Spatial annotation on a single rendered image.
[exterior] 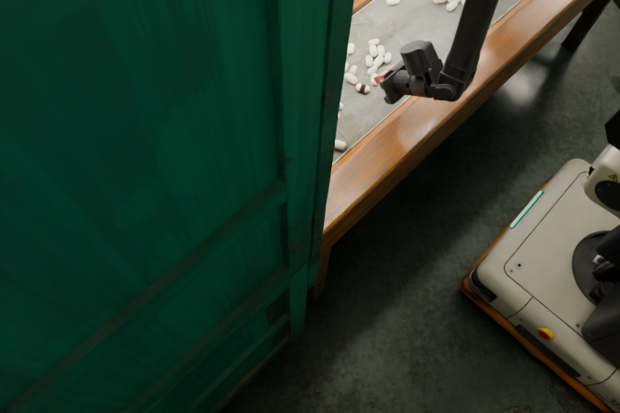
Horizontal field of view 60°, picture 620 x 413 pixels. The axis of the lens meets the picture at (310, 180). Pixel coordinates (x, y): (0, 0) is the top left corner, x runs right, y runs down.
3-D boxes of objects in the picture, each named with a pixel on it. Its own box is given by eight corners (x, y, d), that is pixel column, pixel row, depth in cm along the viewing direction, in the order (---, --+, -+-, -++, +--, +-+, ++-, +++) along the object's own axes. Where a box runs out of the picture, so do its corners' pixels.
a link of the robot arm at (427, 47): (455, 100, 114) (471, 78, 118) (438, 53, 108) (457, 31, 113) (408, 102, 122) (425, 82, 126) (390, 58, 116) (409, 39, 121)
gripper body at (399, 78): (376, 82, 126) (398, 84, 120) (405, 58, 130) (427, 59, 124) (387, 104, 130) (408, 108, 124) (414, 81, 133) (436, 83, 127)
